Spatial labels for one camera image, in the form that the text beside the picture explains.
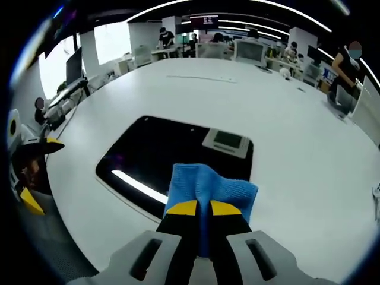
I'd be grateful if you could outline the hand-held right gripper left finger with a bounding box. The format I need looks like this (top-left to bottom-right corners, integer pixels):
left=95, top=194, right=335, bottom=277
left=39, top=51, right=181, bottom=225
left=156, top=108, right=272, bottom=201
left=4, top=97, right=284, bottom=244
left=70, top=199, right=199, bottom=285

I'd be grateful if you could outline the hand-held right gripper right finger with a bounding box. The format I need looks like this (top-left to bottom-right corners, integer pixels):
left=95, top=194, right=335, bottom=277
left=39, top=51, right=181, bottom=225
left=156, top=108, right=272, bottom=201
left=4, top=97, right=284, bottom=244
left=208, top=199, right=337, bottom=285

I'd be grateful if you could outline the blue cleaning cloth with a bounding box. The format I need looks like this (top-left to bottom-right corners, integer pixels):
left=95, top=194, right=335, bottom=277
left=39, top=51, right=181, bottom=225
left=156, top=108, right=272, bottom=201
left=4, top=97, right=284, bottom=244
left=163, top=163, right=259, bottom=258

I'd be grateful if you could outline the person's left hand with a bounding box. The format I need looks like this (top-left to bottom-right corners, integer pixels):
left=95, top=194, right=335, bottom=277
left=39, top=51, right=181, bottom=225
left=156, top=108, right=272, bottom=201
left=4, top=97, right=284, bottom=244
left=20, top=160, right=41, bottom=188

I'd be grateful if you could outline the black computer monitor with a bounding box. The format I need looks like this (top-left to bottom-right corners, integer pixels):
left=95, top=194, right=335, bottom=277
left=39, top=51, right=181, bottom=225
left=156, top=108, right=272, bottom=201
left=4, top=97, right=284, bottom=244
left=65, top=47, right=83, bottom=87

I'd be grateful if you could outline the white mesh office chair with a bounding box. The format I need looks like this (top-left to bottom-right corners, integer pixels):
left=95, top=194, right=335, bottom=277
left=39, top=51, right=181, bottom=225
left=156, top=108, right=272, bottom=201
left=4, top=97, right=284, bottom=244
left=134, top=45, right=153, bottom=68
left=195, top=42, right=229, bottom=59
left=233, top=39, right=267, bottom=68

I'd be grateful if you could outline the white partition panel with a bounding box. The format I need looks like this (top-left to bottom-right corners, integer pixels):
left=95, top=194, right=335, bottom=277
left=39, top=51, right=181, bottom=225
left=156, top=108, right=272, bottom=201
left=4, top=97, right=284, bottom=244
left=351, top=75, right=380, bottom=147

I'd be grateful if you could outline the wall-mounted display screen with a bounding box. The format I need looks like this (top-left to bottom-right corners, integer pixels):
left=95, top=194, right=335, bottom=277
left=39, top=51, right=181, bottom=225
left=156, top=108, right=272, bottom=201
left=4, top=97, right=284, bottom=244
left=44, top=11, right=78, bottom=59

